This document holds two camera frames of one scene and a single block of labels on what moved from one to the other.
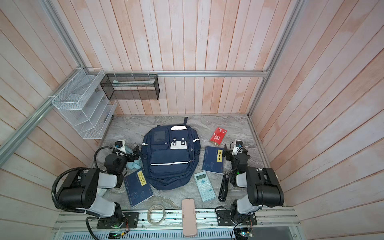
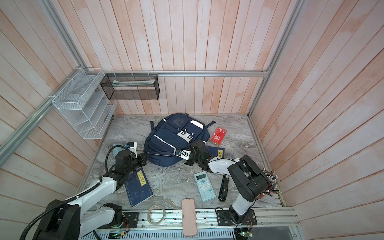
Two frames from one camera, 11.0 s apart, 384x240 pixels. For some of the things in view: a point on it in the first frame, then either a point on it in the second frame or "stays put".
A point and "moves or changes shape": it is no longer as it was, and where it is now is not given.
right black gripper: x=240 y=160 to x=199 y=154
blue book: x=138 y=187 stays put
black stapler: x=223 y=189 stays put
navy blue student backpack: x=171 y=156 moves or changes shape
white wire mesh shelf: x=82 y=102 stays put
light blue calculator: x=205 y=189 stays put
